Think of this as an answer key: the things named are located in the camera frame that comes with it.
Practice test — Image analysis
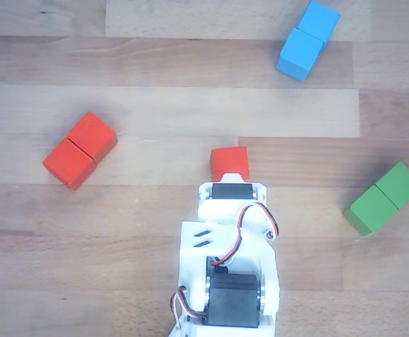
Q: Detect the small red cube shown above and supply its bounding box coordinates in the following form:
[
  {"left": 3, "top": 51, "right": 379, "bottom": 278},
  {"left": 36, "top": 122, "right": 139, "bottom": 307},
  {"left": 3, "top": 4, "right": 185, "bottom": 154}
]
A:
[{"left": 209, "top": 146, "right": 250, "bottom": 180}]

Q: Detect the long blue block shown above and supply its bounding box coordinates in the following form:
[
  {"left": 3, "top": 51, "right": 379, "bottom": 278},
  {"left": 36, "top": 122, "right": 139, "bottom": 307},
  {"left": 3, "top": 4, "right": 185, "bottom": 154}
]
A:
[{"left": 275, "top": 0, "right": 341, "bottom": 83}]

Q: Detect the long red block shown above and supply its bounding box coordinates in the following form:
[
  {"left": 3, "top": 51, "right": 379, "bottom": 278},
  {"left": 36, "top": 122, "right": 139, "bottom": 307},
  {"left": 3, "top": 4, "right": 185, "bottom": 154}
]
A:
[{"left": 41, "top": 111, "right": 119, "bottom": 192}]

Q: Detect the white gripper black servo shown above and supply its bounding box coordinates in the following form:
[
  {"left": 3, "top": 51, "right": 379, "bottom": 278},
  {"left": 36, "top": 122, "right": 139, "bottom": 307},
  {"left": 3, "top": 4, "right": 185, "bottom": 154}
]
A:
[{"left": 196, "top": 172, "right": 279, "bottom": 244}]

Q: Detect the long green block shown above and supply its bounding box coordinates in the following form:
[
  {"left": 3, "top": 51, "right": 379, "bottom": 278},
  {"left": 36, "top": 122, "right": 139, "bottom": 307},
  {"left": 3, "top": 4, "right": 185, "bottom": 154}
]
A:
[{"left": 342, "top": 161, "right": 409, "bottom": 237}]

